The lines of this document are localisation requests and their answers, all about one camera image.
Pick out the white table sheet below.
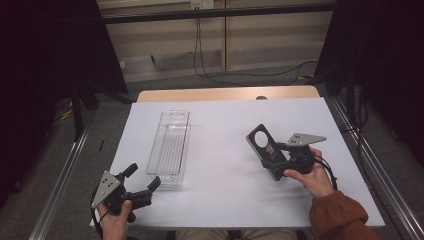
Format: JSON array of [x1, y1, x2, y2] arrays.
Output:
[[89, 97, 386, 230]]

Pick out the wooden table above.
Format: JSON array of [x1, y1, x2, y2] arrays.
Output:
[[137, 85, 321, 103]]

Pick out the clear plastic tray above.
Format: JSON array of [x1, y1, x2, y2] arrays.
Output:
[[145, 109, 192, 188]]

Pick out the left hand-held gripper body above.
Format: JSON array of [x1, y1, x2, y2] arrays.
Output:
[[91, 170, 153, 224]]

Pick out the left hand-held gripper black cable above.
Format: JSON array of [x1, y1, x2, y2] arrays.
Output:
[[90, 199, 105, 240]]

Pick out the black horizontal bar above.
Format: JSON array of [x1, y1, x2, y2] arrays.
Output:
[[101, 3, 336, 25]]

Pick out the black stand with cables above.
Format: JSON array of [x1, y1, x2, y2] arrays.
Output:
[[341, 63, 369, 138]]

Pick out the person's left hand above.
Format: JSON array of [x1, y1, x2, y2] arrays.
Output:
[[96, 199, 134, 240]]

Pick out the metal floor rail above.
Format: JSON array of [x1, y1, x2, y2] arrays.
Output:
[[28, 128, 90, 240], [328, 95, 424, 240]]

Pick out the white wall socket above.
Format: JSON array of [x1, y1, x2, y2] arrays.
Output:
[[190, 0, 215, 10]]

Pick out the person's legs in beige trousers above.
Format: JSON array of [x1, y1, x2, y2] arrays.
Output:
[[175, 229, 298, 240]]

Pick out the person's right hand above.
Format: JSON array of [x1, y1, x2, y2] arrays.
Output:
[[283, 148, 336, 200]]

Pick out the black wall socket cable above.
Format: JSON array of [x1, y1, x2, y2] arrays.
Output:
[[193, 16, 318, 87]]

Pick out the right hand-held gripper black cable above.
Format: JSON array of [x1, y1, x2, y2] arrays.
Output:
[[312, 154, 339, 192]]

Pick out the hand-held gripper black cable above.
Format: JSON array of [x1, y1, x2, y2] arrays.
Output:
[[312, 154, 339, 192], [90, 199, 105, 240]]

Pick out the black curtain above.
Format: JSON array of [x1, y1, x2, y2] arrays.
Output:
[[0, 0, 129, 204], [313, 0, 424, 168]]

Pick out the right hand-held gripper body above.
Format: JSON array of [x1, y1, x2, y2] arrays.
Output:
[[283, 133, 327, 176]]

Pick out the yellow cable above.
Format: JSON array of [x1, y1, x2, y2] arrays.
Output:
[[59, 101, 74, 122]]

